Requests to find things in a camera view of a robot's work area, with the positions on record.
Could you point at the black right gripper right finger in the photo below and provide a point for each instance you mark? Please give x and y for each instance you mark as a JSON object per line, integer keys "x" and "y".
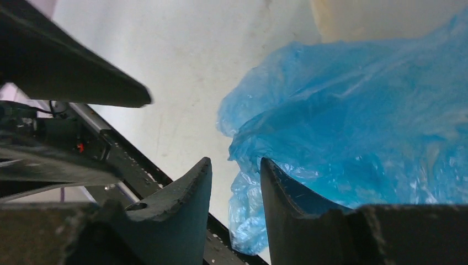
{"x": 303, "y": 227}

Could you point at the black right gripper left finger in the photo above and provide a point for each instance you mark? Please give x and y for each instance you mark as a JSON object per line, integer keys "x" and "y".
{"x": 168, "y": 227}

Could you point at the blue translucent trash bag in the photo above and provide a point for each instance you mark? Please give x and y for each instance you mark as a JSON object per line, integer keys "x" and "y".
{"x": 376, "y": 121}

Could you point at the yellowish translucent trash bag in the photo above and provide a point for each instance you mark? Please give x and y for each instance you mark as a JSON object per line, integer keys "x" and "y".
{"x": 348, "y": 20}

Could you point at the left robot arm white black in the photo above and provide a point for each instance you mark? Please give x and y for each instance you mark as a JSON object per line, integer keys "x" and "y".
{"x": 46, "y": 63}

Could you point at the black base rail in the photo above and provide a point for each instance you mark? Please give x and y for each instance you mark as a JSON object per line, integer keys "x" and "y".
{"x": 56, "y": 175}

